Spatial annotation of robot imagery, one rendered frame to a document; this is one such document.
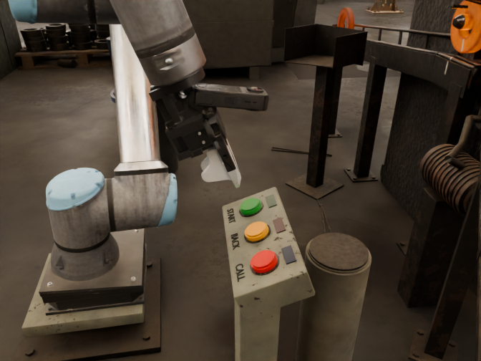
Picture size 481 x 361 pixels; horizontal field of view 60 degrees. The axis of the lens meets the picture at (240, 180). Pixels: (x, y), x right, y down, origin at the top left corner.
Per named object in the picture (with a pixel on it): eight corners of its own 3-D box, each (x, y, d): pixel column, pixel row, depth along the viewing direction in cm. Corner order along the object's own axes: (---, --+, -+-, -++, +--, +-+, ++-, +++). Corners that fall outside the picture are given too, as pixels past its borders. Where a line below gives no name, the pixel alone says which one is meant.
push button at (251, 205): (261, 201, 76) (258, 194, 75) (265, 213, 73) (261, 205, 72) (240, 209, 77) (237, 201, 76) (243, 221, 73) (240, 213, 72)
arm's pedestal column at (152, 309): (12, 372, 113) (4, 352, 109) (46, 273, 147) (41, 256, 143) (161, 352, 119) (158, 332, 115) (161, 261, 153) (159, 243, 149)
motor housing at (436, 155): (424, 281, 143) (464, 140, 117) (460, 332, 124) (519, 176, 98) (388, 284, 142) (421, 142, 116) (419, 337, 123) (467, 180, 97)
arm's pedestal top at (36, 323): (24, 338, 113) (21, 328, 111) (51, 261, 140) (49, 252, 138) (144, 323, 118) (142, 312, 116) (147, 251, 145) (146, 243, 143)
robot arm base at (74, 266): (48, 286, 112) (41, 258, 107) (54, 241, 128) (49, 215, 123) (120, 275, 118) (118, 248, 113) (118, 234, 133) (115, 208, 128)
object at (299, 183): (304, 167, 218) (316, 23, 183) (345, 186, 201) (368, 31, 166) (277, 180, 206) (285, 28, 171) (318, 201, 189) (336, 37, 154)
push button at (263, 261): (276, 253, 63) (273, 245, 62) (281, 271, 60) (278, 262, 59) (252, 262, 64) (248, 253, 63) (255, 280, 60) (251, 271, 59)
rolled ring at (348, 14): (349, 7, 214) (356, 7, 214) (338, 8, 231) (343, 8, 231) (346, 45, 221) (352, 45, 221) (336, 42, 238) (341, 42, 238)
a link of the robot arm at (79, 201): (55, 218, 122) (45, 166, 113) (116, 212, 126) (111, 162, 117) (50, 252, 109) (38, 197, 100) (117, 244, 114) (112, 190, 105)
